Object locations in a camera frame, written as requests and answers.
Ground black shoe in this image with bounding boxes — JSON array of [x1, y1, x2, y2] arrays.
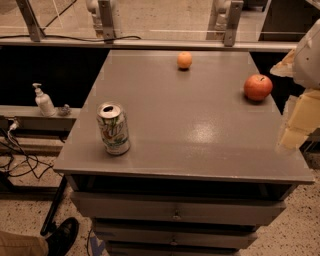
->
[[46, 217, 79, 256]]

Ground white pump bottle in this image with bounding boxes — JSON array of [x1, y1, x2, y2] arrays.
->
[[32, 83, 56, 117]]

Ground tan trouser leg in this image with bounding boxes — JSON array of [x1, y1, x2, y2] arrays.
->
[[0, 231, 49, 256]]

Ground orange fruit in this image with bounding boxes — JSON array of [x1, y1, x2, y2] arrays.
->
[[177, 52, 192, 69]]

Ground middle metal bracket post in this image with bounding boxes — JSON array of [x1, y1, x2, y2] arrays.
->
[[98, 0, 115, 42]]

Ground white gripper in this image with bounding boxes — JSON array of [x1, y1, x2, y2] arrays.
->
[[270, 19, 320, 151]]

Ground red apple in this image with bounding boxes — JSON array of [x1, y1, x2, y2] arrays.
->
[[243, 74, 273, 101]]

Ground black floor cables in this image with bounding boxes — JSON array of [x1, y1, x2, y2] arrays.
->
[[0, 119, 63, 180]]

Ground black metal leg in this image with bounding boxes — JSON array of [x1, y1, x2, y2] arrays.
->
[[40, 177, 67, 236]]

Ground metal bracket post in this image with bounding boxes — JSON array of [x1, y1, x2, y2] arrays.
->
[[224, 0, 244, 47], [98, 0, 115, 42], [15, 0, 45, 42]]

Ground right metal bracket post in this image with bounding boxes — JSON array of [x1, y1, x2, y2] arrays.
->
[[224, 0, 244, 47]]

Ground grey drawer cabinet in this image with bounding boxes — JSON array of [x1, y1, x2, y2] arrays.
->
[[55, 50, 313, 256]]

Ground small grey figurine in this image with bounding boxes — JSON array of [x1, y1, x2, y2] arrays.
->
[[58, 104, 71, 116]]

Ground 7up soda can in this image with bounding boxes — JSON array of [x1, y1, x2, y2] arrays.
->
[[97, 102, 130, 155]]

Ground left metal bracket post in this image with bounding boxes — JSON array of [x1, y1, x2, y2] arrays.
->
[[15, 0, 45, 42]]

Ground black cable on ledge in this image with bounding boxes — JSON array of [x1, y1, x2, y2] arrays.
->
[[0, 0, 142, 44]]

